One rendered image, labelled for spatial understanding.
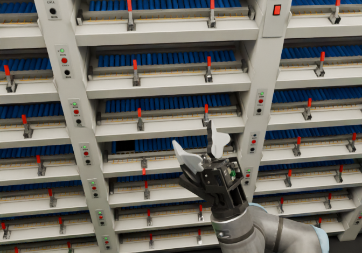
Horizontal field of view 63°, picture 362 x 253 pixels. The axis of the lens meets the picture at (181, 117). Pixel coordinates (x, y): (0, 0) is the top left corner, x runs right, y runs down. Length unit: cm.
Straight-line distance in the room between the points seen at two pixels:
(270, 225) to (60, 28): 83
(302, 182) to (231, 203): 99
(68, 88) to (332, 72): 100
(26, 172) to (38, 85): 43
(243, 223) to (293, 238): 18
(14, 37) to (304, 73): 102
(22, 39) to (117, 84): 33
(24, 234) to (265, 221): 126
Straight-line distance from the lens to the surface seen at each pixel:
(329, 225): 204
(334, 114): 142
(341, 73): 132
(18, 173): 145
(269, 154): 142
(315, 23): 116
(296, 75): 122
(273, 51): 111
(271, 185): 157
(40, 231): 173
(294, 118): 133
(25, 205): 159
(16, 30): 111
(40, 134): 127
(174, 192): 147
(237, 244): 71
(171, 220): 162
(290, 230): 83
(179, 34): 101
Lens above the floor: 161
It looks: 34 degrees down
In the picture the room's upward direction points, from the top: straight up
